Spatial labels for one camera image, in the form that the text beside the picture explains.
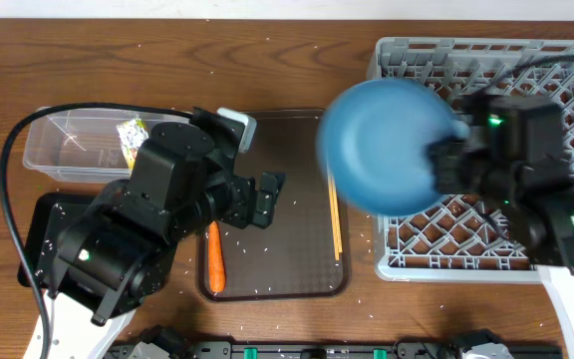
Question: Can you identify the grey dishwasher rack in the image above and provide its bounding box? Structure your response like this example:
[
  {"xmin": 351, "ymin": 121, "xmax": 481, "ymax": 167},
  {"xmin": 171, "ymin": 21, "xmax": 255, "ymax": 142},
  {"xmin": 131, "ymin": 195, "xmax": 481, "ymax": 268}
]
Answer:
[{"xmin": 367, "ymin": 37, "xmax": 574, "ymax": 284}]

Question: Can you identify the black plastic tray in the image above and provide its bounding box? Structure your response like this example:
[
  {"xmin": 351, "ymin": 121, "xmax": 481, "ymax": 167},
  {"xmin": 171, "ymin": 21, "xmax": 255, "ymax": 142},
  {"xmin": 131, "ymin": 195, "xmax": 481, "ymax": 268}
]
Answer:
[{"xmin": 24, "ymin": 192, "xmax": 95, "ymax": 287}]

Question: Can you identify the wooden chopstick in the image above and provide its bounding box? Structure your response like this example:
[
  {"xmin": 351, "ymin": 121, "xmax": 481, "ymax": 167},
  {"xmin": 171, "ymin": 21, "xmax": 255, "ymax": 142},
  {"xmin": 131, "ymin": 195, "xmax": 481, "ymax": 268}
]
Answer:
[
  {"xmin": 330, "ymin": 174, "xmax": 344, "ymax": 254},
  {"xmin": 326, "ymin": 169, "xmax": 342, "ymax": 261}
]

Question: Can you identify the blue plate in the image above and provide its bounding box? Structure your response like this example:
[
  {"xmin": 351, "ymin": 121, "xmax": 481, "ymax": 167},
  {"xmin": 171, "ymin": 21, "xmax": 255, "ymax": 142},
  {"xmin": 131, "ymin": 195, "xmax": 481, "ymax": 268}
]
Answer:
[{"xmin": 317, "ymin": 78, "xmax": 469, "ymax": 216}]

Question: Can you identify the orange carrot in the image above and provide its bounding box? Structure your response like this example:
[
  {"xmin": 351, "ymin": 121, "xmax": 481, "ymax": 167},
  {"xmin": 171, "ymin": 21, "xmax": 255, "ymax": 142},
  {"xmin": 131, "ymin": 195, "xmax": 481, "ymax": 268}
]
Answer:
[{"xmin": 207, "ymin": 221, "xmax": 226, "ymax": 293}]

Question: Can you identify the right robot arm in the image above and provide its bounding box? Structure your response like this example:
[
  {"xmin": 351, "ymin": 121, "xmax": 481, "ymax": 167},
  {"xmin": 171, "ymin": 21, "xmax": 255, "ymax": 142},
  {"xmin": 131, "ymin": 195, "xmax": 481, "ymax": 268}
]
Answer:
[{"xmin": 429, "ymin": 95, "xmax": 574, "ymax": 358}]

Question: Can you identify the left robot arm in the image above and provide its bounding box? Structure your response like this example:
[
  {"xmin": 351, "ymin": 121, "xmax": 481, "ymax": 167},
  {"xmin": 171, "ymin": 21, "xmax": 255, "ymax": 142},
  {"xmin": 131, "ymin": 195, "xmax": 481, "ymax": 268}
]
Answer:
[{"xmin": 24, "ymin": 108, "xmax": 285, "ymax": 358}]

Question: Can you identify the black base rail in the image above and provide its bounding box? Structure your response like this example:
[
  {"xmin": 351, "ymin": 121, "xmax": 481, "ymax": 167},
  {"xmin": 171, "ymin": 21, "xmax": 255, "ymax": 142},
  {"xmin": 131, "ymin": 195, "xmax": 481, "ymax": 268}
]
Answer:
[{"xmin": 107, "ymin": 340, "xmax": 564, "ymax": 359}]

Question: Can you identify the green yellow snack wrapper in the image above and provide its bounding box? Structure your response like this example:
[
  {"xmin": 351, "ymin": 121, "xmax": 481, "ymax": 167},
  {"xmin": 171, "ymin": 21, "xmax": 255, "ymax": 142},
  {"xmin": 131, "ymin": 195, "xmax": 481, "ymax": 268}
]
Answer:
[{"xmin": 116, "ymin": 117, "xmax": 148, "ymax": 171}]

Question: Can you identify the brown serving tray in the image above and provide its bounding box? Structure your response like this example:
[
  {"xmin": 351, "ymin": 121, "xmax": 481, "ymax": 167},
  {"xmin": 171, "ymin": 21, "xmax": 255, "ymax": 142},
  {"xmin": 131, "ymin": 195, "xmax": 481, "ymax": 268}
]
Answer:
[{"xmin": 196, "ymin": 108, "xmax": 351, "ymax": 302}]

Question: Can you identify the clear plastic bin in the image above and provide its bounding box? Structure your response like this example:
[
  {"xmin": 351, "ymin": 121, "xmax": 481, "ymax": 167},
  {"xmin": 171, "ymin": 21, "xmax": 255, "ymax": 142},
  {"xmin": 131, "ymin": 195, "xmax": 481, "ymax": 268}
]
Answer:
[{"xmin": 23, "ymin": 109, "xmax": 188, "ymax": 183}]

